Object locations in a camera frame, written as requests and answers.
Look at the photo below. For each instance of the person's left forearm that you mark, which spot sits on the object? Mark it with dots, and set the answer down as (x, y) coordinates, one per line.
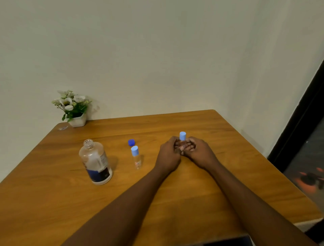
(119, 213)

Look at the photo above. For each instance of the person's right hand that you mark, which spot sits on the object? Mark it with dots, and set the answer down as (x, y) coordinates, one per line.
(201, 153)

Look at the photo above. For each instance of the small clear light-blue-capped bottle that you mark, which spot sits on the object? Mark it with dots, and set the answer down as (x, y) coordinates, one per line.
(136, 156)
(182, 138)

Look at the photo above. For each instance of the person's right thumb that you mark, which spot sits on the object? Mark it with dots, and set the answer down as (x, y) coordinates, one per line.
(191, 139)

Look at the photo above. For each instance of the small clear plastic scrap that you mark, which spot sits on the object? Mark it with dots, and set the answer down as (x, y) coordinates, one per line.
(63, 128)

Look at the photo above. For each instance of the person's left hand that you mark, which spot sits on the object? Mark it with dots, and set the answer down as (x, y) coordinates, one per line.
(168, 157)

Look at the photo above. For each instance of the black door frame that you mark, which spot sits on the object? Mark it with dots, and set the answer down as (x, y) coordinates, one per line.
(298, 121)

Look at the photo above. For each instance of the person's left fingers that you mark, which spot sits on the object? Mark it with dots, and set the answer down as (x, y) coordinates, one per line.
(176, 142)

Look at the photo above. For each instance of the large clear open bottle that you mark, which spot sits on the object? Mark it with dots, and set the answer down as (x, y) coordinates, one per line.
(95, 162)

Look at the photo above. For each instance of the white potted artificial flowers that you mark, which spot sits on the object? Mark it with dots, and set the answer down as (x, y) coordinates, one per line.
(73, 107)

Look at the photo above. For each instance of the dark blue bottle cap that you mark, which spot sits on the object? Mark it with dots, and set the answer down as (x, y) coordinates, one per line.
(131, 142)

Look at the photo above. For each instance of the person's right forearm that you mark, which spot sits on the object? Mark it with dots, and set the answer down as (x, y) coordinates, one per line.
(255, 207)

